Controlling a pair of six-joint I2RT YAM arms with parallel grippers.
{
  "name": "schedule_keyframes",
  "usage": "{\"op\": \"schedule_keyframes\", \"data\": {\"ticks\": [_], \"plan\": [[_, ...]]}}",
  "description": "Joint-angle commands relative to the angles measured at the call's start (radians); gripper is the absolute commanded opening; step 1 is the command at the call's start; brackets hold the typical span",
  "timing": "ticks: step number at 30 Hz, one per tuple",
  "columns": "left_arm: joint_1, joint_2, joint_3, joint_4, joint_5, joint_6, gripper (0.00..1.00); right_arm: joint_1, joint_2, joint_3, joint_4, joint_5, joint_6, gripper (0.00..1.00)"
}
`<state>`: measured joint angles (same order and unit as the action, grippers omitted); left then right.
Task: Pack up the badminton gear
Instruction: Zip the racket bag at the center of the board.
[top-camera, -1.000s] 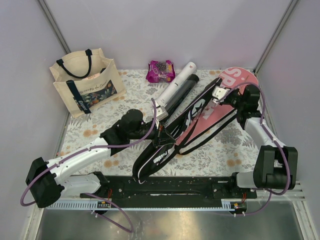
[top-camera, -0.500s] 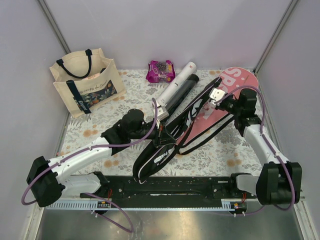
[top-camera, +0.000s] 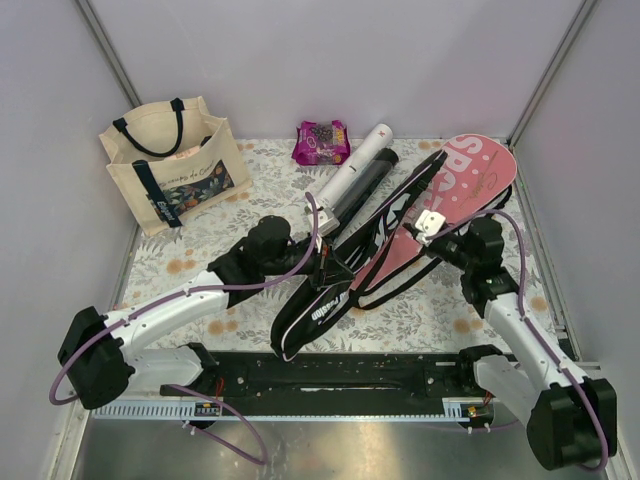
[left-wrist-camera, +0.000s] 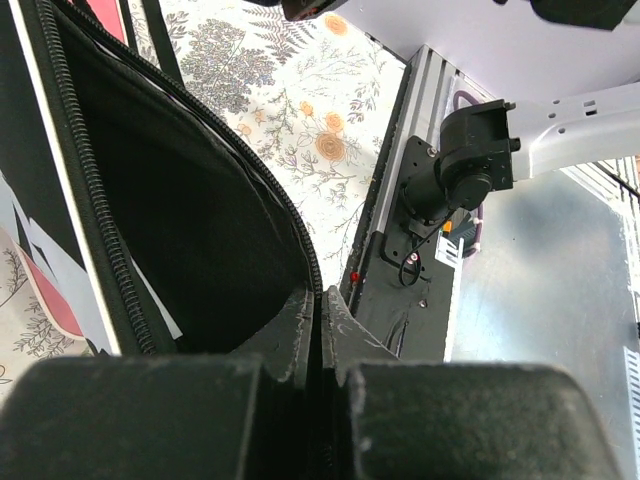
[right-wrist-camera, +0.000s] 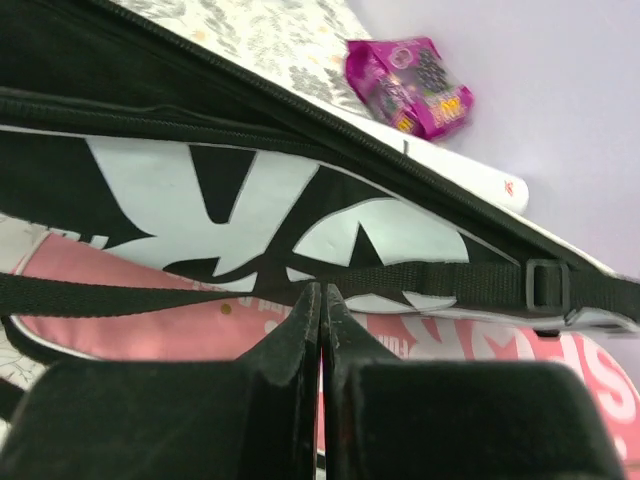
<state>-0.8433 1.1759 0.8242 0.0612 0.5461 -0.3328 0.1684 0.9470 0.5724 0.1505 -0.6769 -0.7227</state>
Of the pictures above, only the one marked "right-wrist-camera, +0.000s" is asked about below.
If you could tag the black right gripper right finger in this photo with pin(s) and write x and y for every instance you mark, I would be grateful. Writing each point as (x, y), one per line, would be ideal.
(422, 398)

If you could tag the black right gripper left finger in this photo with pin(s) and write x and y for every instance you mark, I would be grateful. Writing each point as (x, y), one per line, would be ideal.
(249, 418)

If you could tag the pink racket cover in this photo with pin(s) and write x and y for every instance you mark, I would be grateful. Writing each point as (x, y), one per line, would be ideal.
(225, 330)

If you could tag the white shuttlecock tube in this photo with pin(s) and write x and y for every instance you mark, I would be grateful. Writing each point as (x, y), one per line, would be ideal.
(491, 184)

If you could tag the black racket cover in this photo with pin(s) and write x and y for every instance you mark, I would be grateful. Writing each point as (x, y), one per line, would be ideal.
(170, 156)

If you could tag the purple snack packet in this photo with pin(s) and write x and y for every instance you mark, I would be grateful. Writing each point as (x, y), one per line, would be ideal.
(405, 85)

